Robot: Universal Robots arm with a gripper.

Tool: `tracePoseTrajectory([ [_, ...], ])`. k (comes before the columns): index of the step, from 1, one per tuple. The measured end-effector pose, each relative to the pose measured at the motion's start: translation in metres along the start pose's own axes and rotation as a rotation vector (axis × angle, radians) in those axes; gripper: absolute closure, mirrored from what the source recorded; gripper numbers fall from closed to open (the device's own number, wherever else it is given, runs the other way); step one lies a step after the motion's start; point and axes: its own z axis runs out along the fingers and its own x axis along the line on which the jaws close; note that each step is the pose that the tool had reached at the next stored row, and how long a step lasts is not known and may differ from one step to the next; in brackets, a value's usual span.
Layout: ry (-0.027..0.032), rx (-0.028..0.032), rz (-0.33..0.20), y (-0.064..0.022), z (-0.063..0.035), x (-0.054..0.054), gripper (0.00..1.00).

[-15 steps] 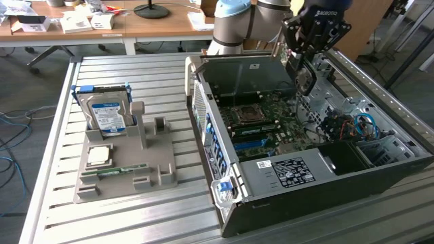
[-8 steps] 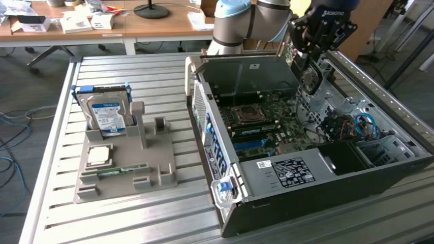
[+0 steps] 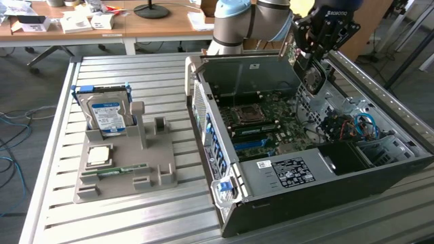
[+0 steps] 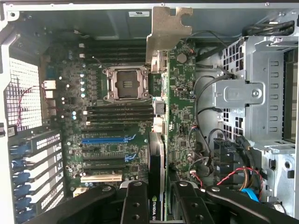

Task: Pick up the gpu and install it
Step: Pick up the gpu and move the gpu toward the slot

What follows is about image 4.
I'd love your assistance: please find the white expansion slot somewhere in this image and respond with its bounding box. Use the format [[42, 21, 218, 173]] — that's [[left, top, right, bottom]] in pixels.
[[80, 173, 123, 184]]

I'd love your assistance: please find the green motherboard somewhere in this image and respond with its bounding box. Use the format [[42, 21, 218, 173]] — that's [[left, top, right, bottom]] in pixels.
[[39, 39, 198, 201]]

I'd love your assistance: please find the blue expansion slot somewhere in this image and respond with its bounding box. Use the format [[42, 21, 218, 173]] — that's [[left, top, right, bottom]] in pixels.
[[81, 137, 126, 144]]

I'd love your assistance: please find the perforated metal disk bay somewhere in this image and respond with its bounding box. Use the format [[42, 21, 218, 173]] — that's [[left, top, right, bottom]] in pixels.
[[212, 35, 299, 154]]

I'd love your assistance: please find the metal CPU socket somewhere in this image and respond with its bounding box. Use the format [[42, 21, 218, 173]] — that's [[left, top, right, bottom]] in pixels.
[[102, 66, 150, 103]]

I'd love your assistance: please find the open black PC case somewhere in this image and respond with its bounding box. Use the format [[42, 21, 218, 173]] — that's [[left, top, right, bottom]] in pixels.
[[0, 0, 299, 224]]

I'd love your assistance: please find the blue disk wire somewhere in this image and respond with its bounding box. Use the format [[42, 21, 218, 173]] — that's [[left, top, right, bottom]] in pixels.
[[240, 188, 260, 203]]

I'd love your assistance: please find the coloured power wire bundle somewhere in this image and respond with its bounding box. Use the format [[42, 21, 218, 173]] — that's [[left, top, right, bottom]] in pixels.
[[198, 137, 266, 201]]

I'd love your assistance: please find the thin red black twisted wire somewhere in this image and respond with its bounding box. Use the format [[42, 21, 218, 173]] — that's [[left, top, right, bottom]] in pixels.
[[16, 85, 41, 128]]

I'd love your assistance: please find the thick black cable bundle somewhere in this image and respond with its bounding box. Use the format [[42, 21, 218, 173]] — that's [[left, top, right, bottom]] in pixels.
[[242, 20, 296, 36]]

